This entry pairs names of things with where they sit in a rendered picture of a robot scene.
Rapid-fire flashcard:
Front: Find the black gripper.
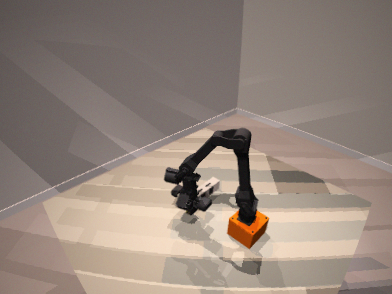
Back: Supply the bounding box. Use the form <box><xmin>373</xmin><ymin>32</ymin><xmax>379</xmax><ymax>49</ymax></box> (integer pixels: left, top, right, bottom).
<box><xmin>171</xmin><ymin>185</ymin><xmax>212</xmax><ymax>212</ymax></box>

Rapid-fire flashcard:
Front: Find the black two-prong plug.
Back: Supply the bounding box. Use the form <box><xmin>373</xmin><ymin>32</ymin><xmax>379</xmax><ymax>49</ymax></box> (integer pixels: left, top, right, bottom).
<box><xmin>185</xmin><ymin>207</ymin><xmax>195</xmax><ymax>216</ymax></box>

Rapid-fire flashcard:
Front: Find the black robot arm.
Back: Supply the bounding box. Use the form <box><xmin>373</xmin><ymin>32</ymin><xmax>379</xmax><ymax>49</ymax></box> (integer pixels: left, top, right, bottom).
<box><xmin>164</xmin><ymin>128</ymin><xmax>259</xmax><ymax>226</ymax></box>

